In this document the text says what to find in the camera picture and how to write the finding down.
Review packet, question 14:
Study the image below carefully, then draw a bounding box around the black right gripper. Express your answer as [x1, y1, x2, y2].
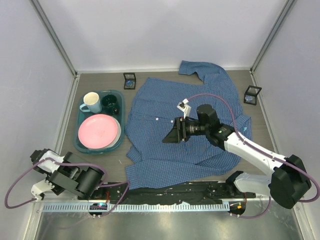
[162, 116, 209, 144]

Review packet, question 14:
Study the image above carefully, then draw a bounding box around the blue plaid shirt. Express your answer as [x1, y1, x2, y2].
[125, 61, 252, 190]

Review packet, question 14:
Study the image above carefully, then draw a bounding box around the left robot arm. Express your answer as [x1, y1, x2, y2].
[30, 148, 107, 200]

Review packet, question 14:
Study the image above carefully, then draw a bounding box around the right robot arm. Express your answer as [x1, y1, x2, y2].
[162, 103, 312, 209]

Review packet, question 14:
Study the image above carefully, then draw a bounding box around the black display box back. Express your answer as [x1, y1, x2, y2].
[123, 72, 137, 90]

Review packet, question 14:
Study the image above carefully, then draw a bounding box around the black display box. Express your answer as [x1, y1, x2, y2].
[123, 72, 137, 90]
[243, 85, 262, 106]

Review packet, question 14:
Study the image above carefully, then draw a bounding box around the dark green mug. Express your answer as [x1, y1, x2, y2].
[101, 94, 120, 116]

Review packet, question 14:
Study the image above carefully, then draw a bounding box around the pink plate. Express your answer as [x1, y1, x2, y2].
[77, 114, 121, 150]

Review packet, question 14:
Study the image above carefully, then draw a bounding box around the black display box right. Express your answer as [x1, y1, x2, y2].
[243, 85, 262, 106]

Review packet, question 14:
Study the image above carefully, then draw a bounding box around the light blue mug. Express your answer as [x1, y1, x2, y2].
[79, 92, 102, 114]

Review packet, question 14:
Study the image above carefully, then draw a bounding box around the teal plastic tray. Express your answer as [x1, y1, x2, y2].
[73, 89, 125, 155]

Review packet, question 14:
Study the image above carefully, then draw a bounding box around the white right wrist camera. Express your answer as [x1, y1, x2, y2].
[177, 98, 191, 119]

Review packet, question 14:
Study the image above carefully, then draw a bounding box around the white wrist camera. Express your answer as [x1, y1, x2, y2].
[177, 98, 191, 119]
[31, 179, 55, 201]

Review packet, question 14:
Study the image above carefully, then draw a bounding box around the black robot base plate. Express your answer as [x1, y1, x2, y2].
[90, 181, 256, 205]

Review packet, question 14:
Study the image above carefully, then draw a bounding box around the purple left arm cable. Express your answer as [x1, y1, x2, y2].
[4, 157, 131, 217]

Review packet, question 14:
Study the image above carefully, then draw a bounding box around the white slotted cable duct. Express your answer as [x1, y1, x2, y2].
[42, 201, 230, 213]

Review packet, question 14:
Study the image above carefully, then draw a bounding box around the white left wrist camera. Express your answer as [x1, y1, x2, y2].
[31, 179, 55, 201]

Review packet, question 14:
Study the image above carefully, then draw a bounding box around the aluminium frame rail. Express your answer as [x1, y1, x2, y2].
[29, 0, 77, 77]

